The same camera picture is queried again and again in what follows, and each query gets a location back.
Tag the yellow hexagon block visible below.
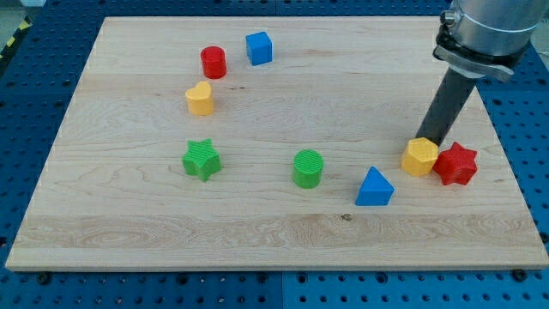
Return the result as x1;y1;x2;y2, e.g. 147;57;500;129
401;137;438;177

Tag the green star block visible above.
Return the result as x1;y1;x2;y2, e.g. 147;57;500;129
182;138;222;182

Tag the yellow heart block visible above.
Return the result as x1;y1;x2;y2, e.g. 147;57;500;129
185;82;214;116

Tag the blue triangle block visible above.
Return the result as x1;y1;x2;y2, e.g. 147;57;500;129
355;166;395;206

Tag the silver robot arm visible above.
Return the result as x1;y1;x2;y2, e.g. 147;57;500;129
415;0;548;145

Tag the wooden board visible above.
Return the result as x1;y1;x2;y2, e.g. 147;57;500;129
6;17;548;272

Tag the red star block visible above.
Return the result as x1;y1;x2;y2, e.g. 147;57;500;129
432;142;478;185

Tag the red cylinder block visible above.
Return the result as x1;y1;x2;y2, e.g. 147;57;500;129
201;45;226;79

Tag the blue cube block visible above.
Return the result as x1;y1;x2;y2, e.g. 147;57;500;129
245;32;273;66

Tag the green cylinder block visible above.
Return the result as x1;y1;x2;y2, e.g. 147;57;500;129
293;149;324;189

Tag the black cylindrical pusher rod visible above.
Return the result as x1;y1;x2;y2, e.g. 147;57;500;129
415;68;477;145

